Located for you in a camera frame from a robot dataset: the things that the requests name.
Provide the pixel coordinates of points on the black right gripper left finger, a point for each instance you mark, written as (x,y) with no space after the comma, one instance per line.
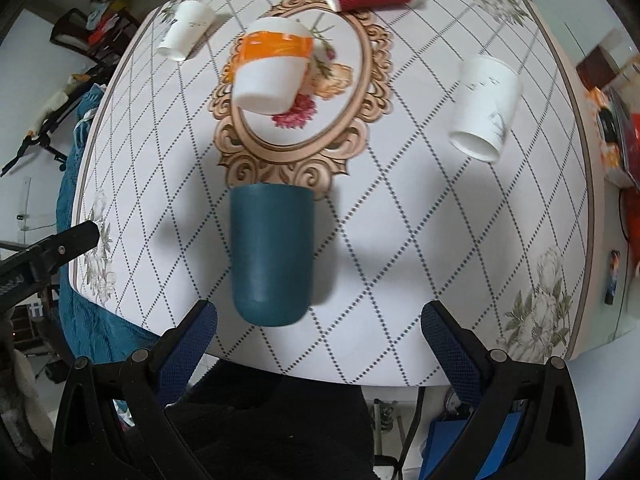
(112,422)

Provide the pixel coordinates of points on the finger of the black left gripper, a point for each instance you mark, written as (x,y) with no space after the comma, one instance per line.
(29,270)

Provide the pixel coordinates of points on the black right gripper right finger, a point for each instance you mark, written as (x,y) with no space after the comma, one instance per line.
(547,442)

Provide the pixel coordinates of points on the dark teal plastic cup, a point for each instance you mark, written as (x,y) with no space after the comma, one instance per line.
(272,252)

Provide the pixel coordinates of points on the small white paper cup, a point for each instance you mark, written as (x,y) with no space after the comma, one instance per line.
(192,20)

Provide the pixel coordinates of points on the orange and white cup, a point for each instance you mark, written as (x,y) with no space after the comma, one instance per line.
(271,66)

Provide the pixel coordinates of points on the white paper cup with writing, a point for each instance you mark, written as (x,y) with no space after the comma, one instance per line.
(484,107)

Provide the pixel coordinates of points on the black tripod stand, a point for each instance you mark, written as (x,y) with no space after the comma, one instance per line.
(54,112)

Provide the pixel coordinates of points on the dark wooden chair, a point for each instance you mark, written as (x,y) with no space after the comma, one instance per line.
(102,34)

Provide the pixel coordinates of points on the white patterned tablecloth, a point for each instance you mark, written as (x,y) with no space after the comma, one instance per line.
(402,217)

